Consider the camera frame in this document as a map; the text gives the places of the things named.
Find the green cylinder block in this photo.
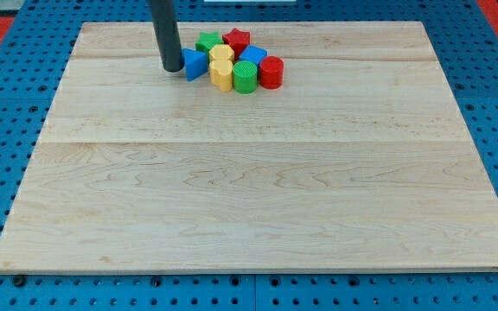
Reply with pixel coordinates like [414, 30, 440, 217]
[233, 60, 258, 94]

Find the yellow heart block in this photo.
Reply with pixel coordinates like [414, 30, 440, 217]
[209, 60, 233, 92]

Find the red cylinder block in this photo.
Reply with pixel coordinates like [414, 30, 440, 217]
[259, 56, 284, 89]

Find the blue cube block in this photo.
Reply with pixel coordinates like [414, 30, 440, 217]
[239, 45, 268, 66]

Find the yellow hexagon block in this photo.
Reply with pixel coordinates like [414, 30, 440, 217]
[208, 44, 235, 62]

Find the blue triangle block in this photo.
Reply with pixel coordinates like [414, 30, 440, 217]
[182, 48, 208, 81]

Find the light wooden board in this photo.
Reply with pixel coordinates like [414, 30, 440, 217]
[0, 22, 498, 276]

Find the red star block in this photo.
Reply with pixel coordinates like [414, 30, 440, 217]
[222, 28, 251, 60]

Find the green star block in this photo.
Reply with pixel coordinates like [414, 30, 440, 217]
[195, 32, 224, 54]

